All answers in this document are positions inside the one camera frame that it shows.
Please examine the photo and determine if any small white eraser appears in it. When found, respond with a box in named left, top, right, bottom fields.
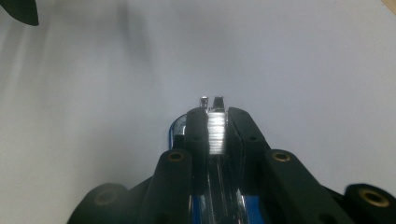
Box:
left=206, top=111, right=227, bottom=156

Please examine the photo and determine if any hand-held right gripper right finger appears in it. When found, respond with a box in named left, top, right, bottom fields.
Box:
left=226, top=106, right=356, bottom=224

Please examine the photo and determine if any white table board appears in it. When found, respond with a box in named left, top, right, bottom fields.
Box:
left=0, top=0, right=396, bottom=224

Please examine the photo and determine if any wooden table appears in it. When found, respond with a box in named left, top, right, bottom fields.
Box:
left=380, top=0, right=396, bottom=15

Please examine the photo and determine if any blue stapler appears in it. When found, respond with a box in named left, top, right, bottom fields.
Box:
left=168, top=95, right=269, bottom=224

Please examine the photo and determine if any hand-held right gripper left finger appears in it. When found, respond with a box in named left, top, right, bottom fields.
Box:
left=136, top=106, right=210, bottom=224

